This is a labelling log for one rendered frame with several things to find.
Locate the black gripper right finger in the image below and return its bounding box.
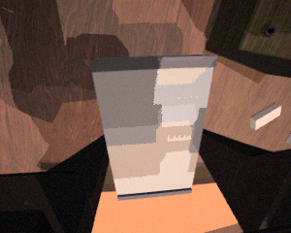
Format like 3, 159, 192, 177
198, 129, 291, 232

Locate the orange rectangular panel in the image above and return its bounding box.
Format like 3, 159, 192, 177
91, 167, 237, 233

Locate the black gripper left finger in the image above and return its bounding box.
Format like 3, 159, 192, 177
0, 135, 110, 233

